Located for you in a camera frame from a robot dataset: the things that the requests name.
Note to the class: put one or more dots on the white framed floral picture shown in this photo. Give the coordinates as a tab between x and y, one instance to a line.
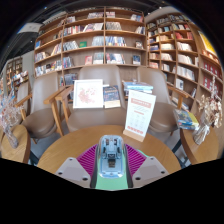
88	94

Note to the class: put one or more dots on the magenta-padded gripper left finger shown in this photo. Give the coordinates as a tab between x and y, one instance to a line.
85	160

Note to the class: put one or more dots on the round wooden side table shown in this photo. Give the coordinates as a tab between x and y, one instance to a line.
16	150
200	150

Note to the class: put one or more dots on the green smiley-face mouse pad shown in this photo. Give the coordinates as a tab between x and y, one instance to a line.
111	184

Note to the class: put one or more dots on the flat wooden bookshelf unit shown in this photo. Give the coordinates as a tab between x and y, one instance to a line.
90	40

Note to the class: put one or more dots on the small distant wooden bookshelf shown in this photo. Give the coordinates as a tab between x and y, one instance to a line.
13	71

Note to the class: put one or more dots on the stack of blue books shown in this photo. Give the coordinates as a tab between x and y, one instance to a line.
138	86

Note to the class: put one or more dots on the stack of colourful magazines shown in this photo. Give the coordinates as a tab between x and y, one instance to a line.
186	119

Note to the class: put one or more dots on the dark-covered book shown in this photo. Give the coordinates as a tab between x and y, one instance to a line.
111	96

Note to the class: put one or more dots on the transparent computer mouse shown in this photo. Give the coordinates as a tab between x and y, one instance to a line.
111	156

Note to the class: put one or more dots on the white and orange sign stand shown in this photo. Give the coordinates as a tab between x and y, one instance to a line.
140	113

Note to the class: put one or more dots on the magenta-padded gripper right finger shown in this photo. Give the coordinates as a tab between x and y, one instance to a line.
136	160

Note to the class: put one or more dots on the vase with beige dried flowers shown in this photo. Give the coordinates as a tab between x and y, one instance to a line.
200	133

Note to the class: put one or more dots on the curved wooden bookshelf unit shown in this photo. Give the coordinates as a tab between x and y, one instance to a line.
180	50

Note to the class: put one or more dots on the beige wooden-armed chair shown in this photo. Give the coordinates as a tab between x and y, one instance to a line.
40	123
96	118
163	116

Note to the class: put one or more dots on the glass vase with pink flowers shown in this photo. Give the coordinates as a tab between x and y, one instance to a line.
11	140

